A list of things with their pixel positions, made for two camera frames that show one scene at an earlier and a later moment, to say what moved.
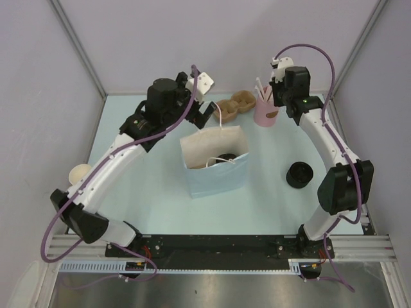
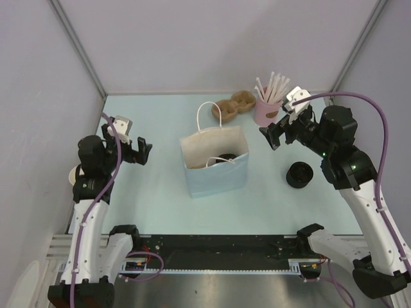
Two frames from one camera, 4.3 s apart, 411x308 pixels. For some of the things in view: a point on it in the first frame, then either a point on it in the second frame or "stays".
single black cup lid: x=225 y=156 stays
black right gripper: x=275 y=86 -> x=272 y=131
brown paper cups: x=78 y=172 stays
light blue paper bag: x=210 y=144 stays
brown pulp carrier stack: x=240 y=102 stays
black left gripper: x=196 y=117 -> x=137 y=156
